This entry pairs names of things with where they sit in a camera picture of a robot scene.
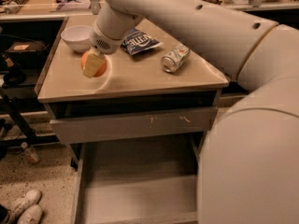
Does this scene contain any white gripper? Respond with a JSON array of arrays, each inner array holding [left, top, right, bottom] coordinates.
[[82, 2, 144, 79]]

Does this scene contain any orange fruit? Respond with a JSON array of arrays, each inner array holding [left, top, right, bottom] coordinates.
[[80, 51, 108, 78]]

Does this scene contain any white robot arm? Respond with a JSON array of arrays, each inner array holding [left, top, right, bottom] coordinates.
[[91, 0, 299, 224]]

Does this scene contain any grey drawer cabinet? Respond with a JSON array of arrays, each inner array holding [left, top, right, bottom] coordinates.
[[34, 9, 231, 170]]

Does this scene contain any grey top drawer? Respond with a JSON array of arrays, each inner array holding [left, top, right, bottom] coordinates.
[[50, 106, 217, 144]]

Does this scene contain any open middle drawer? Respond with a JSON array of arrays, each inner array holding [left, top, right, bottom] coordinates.
[[71, 134, 197, 224]]

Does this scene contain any white bowl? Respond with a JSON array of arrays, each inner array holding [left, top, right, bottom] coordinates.
[[61, 25, 92, 52]]

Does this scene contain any blue chip bag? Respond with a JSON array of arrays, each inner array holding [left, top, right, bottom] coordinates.
[[121, 28, 163, 56]]

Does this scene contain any dark bag with label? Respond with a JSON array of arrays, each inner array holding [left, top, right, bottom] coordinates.
[[6, 41, 48, 59]]

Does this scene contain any green white soda can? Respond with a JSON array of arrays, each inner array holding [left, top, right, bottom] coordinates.
[[161, 44, 190, 73]]

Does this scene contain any plastic bottle on floor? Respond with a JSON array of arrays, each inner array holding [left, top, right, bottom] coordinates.
[[21, 142, 40, 163]]

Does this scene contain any left white sneaker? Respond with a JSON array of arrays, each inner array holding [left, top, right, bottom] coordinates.
[[6, 189, 41, 224]]

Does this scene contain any white sneaker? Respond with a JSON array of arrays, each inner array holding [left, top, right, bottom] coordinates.
[[6, 189, 41, 224], [17, 204, 43, 224]]

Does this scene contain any right white sneaker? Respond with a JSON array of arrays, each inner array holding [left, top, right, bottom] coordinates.
[[17, 204, 43, 224]]

